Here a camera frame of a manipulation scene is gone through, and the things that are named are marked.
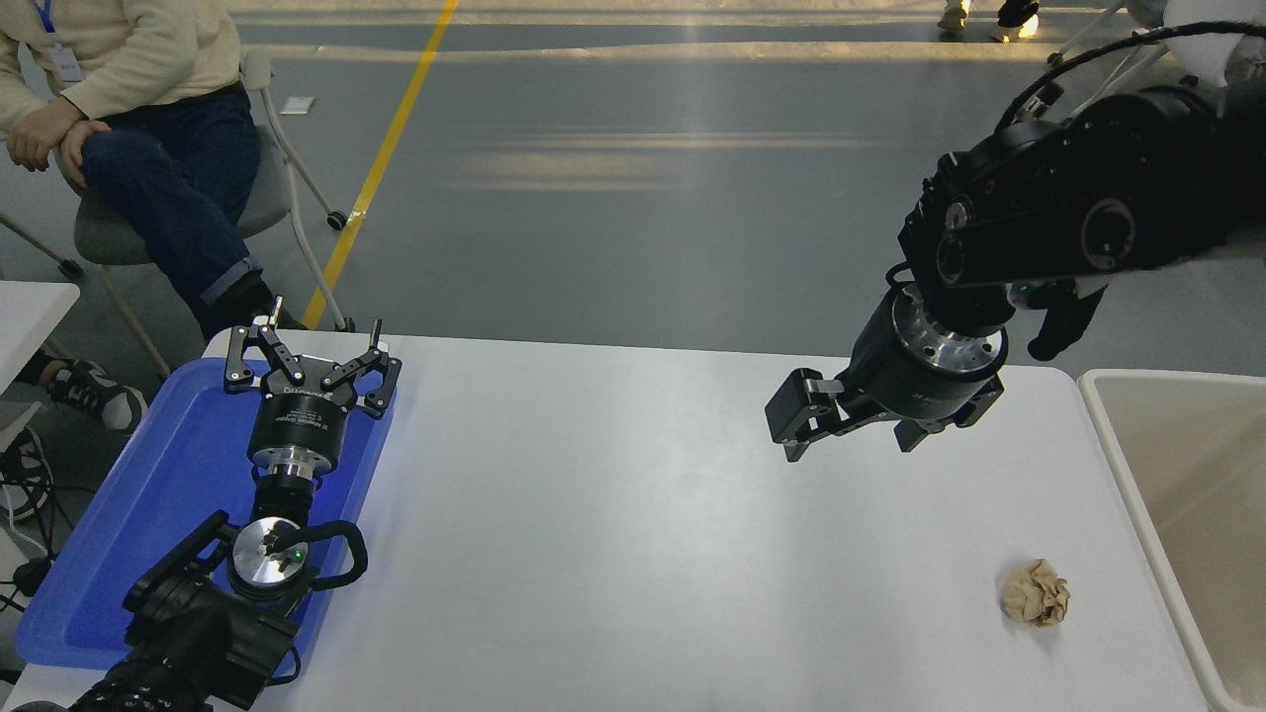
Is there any tan paper ball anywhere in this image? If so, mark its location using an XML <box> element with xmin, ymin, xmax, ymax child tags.
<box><xmin>1000</xmin><ymin>559</ymin><xmax>1072</xmax><ymax>628</ymax></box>

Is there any grey chair with white frame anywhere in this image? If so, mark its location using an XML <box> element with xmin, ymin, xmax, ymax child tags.
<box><xmin>0</xmin><ymin>47</ymin><xmax>357</xmax><ymax>382</ymax></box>

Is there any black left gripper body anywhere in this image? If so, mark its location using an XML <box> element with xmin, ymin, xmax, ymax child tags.
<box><xmin>247</xmin><ymin>354</ymin><xmax>369</xmax><ymax>461</ymax></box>

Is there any large pale bin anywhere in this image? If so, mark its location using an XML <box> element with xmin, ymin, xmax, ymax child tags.
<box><xmin>1077</xmin><ymin>369</ymin><xmax>1266</xmax><ymax>712</ymax></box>

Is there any wheeled chair with grey seat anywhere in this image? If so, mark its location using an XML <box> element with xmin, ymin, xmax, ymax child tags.
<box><xmin>1046</xmin><ymin>0</ymin><xmax>1168</xmax><ymax>68</ymax></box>

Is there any blue plastic tray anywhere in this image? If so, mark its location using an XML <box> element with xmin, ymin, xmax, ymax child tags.
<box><xmin>15</xmin><ymin>356</ymin><xmax>399</xmax><ymax>683</ymax></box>

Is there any small white side table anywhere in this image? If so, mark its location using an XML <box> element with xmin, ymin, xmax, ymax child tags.
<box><xmin>0</xmin><ymin>281</ymin><xmax>82</xmax><ymax>456</ymax></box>

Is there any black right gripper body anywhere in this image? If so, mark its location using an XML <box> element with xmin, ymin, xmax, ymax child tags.
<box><xmin>839</xmin><ymin>293</ymin><xmax>1005</xmax><ymax>426</ymax></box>

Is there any black and white sneaker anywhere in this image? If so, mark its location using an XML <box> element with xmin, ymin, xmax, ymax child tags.
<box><xmin>47</xmin><ymin>358</ymin><xmax>148</xmax><ymax>433</ymax></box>

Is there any person's right hand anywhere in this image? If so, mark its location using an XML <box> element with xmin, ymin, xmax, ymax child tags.
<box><xmin>61</xmin><ymin>119</ymin><xmax>112</xmax><ymax>189</ymax></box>

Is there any seated person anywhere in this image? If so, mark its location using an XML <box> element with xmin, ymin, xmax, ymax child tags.
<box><xmin>0</xmin><ymin>0</ymin><xmax>308</xmax><ymax>342</ymax></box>

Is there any person's left hand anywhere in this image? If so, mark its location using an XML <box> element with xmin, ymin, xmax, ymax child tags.
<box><xmin>5</xmin><ymin>96</ymin><xmax>85</xmax><ymax>172</ymax></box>

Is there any standing person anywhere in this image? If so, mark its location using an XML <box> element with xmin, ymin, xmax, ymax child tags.
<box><xmin>938</xmin><ymin>0</ymin><xmax>1041</xmax><ymax>44</ymax></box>

